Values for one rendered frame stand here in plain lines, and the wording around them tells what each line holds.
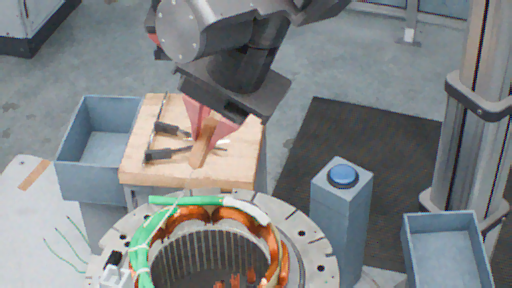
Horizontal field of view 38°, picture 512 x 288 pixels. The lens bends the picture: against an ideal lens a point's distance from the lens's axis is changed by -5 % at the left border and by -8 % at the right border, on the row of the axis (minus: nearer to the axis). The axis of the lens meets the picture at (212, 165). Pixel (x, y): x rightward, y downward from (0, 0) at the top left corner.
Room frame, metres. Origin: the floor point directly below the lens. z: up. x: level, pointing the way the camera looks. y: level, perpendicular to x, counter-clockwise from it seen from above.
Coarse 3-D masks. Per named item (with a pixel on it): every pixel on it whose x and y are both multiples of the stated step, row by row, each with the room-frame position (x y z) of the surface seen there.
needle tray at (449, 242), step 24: (408, 216) 0.71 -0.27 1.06; (432, 216) 0.71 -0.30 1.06; (456, 216) 0.71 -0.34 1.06; (408, 240) 0.67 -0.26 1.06; (432, 240) 0.70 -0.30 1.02; (456, 240) 0.69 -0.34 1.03; (480, 240) 0.65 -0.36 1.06; (408, 264) 0.65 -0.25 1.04; (432, 264) 0.65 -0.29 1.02; (456, 264) 0.65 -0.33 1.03; (480, 264) 0.63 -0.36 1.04
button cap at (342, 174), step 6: (336, 168) 0.84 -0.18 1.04; (342, 168) 0.84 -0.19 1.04; (348, 168) 0.84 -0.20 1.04; (330, 174) 0.83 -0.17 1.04; (336, 174) 0.83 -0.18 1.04; (342, 174) 0.83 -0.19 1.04; (348, 174) 0.82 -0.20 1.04; (354, 174) 0.82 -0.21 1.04; (336, 180) 0.82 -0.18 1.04; (342, 180) 0.81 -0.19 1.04; (348, 180) 0.81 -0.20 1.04; (354, 180) 0.82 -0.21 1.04
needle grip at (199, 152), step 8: (208, 120) 0.61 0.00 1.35; (216, 120) 0.61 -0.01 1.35; (200, 128) 0.61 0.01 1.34; (208, 128) 0.60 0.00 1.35; (200, 136) 0.60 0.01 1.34; (208, 136) 0.60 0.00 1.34; (200, 144) 0.60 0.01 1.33; (208, 144) 0.60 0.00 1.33; (192, 152) 0.61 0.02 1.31; (200, 152) 0.60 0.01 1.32; (208, 152) 0.60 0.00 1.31; (192, 160) 0.60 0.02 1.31; (200, 160) 0.60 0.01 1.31
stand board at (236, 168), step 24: (144, 120) 0.96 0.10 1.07; (168, 120) 0.96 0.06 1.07; (144, 144) 0.91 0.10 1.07; (168, 144) 0.90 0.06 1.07; (192, 144) 0.90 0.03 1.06; (240, 144) 0.89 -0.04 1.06; (120, 168) 0.86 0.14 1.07; (168, 168) 0.85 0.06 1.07; (216, 168) 0.84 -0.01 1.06; (240, 168) 0.84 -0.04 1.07
